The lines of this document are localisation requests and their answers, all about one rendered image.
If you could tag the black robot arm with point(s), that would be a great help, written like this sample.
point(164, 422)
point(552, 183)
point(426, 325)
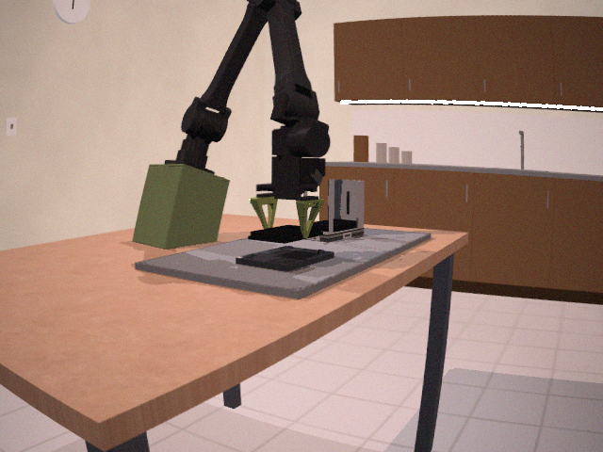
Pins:
point(292, 91)

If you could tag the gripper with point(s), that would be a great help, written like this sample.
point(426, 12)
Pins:
point(285, 181)

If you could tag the grey rack with upright posts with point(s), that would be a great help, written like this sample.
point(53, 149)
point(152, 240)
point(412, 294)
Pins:
point(342, 205)

